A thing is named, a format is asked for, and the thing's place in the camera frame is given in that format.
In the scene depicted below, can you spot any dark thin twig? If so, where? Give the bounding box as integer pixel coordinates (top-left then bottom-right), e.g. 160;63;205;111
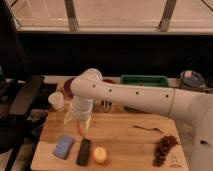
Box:
132;125;164;133

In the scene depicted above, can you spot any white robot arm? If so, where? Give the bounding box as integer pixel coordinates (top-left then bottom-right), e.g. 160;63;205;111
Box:
69;68;213;171

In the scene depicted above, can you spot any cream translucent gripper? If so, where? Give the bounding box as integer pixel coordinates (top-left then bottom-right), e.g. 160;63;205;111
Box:
64;112;91;132

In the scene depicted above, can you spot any orange bowl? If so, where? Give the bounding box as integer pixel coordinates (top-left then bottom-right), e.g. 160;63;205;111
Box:
103;79;115;84

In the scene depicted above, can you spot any purple bowl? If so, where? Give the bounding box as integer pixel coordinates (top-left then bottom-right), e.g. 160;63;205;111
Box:
64;78;74;97

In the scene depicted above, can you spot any blue sponge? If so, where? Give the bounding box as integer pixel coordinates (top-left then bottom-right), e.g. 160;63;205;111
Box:
53;135;75;159

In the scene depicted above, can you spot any orange carrot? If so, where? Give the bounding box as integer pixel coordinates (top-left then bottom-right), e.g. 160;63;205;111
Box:
78;121;86;138

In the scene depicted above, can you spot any black rectangular block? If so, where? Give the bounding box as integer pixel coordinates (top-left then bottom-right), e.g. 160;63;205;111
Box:
76;139;91;166

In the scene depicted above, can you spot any green plastic tray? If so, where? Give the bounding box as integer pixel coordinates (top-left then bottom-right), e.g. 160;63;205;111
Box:
120;75;169;87

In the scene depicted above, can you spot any yellow round fruit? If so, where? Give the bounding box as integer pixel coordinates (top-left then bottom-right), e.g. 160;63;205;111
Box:
93;147;107;164

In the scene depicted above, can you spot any white plastic cup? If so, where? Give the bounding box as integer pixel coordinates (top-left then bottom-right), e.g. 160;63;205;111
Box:
48;92;64;112

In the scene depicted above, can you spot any bunch of dark grapes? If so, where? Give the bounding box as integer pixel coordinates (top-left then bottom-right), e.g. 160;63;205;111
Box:
153;135;178;167

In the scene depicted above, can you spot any wooden cutting board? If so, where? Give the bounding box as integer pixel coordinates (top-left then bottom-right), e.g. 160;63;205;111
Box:
30;76;190;171

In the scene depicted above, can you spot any dark round dish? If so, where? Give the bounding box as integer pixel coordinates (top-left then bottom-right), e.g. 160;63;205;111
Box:
180;70;205;88

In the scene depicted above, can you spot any black office chair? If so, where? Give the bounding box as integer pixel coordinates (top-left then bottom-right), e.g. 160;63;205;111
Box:
0;0;46;171

